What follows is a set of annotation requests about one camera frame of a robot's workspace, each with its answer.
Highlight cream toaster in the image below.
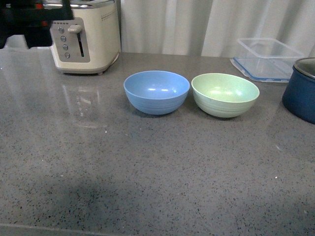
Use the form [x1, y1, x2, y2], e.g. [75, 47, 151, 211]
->
[50, 0, 121, 74]

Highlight dark blurred object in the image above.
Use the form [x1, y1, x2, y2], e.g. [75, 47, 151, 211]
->
[0, 0, 74, 49]

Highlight green bowl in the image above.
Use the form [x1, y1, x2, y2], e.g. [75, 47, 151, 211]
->
[191, 73, 260, 118]

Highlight blue bowl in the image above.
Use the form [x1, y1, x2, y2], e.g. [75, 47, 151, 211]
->
[124, 70, 190, 115]

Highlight clear plastic food container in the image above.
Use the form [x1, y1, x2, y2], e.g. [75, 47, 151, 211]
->
[231, 38, 304, 83]

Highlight blue saucepan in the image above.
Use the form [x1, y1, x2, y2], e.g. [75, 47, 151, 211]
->
[282, 58, 315, 124]

